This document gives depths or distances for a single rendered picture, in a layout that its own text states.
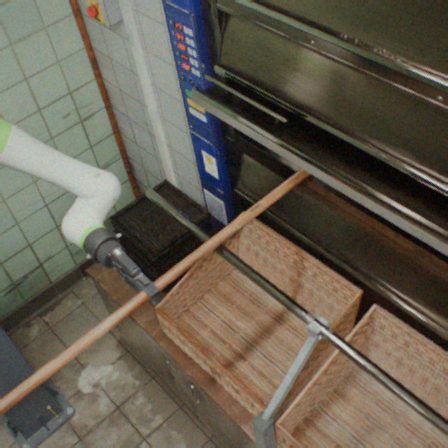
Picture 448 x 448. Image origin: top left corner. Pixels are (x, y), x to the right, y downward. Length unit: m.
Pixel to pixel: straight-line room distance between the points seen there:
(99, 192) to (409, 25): 0.95
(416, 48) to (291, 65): 0.43
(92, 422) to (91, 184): 1.38
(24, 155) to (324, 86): 0.81
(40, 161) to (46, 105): 0.99
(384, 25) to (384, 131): 0.27
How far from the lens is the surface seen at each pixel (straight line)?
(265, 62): 1.72
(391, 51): 1.36
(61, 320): 3.19
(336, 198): 1.81
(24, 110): 2.65
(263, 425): 1.66
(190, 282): 2.22
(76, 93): 2.74
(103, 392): 2.91
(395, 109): 1.48
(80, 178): 1.75
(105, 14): 2.26
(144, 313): 2.35
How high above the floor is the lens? 2.47
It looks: 48 degrees down
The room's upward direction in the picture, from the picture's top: 10 degrees counter-clockwise
